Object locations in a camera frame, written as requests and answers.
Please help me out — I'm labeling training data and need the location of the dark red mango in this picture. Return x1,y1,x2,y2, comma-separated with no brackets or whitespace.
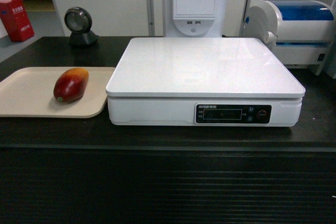
53,68,89,103

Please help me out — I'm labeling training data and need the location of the white digital checkout scale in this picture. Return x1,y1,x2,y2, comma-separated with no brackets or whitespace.
106,38,305,127

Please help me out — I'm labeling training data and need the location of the white receipt printer kiosk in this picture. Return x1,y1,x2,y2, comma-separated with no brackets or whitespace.
162,0,227,38

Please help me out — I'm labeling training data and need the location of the black barcode scanner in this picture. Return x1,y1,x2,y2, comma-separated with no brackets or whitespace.
64,7,99,48

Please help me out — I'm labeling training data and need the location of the beige plastic tray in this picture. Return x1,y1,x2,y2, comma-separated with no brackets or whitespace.
1,67,114,119

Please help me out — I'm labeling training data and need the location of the white blue label printer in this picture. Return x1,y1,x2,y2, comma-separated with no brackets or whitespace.
243,0,335,75

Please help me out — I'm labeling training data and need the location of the red fire extinguisher box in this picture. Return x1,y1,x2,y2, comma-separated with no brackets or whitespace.
1,0,35,42

